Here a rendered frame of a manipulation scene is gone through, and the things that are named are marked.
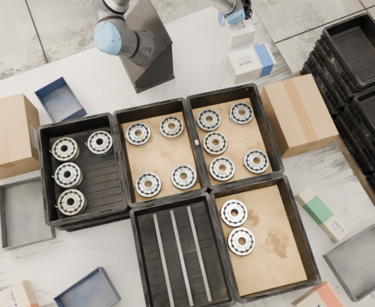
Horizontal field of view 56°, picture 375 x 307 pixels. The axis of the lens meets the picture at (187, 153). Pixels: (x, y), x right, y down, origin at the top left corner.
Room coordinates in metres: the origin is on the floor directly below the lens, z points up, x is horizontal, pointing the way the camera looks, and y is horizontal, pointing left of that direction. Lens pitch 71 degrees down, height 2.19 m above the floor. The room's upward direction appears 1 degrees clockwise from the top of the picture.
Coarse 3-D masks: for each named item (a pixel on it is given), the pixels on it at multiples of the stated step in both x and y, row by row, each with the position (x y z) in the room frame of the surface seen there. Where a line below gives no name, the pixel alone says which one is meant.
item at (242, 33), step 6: (222, 18) 1.21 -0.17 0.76; (222, 24) 1.20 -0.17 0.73; (240, 24) 1.15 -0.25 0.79; (246, 24) 1.15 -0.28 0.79; (252, 24) 1.15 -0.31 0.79; (228, 30) 1.13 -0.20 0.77; (234, 30) 1.12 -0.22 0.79; (240, 30) 1.12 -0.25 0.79; (246, 30) 1.12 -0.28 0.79; (252, 30) 1.12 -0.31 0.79; (228, 36) 1.12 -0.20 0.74; (234, 36) 1.08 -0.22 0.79; (240, 36) 1.09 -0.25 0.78; (246, 36) 1.10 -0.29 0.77; (252, 36) 1.11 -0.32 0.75; (228, 42) 1.11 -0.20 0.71; (234, 42) 1.08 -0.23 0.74; (240, 42) 1.10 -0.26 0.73; (246, 42) 1.11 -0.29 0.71
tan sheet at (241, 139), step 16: (224, 112) 0.66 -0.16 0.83; (224, 128) 0.59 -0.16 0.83; (240, 128) 0.59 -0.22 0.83; (256, 128) 0.59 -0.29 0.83; (240, 144) 0.51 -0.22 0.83; (256, 144) 0.51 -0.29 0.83; (208, 160) 0.44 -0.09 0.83; (240, 160) 0.44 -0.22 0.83; (256, 160) 0.44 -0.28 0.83; (240, 176) 0.38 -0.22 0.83
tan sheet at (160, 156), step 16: (128, 144) 0.51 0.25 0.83; (160, 144) 0.51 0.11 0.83; (176, 144) 0.51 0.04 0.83; (144, 160) 0.44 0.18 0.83; (160, 160) 0.44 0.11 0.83; (176, 160) 0.44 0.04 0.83; (192, 160) 0.44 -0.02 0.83; (160, 176) 0.37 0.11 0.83; (160, 192) 0.30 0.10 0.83; (176, 192) 0.31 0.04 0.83
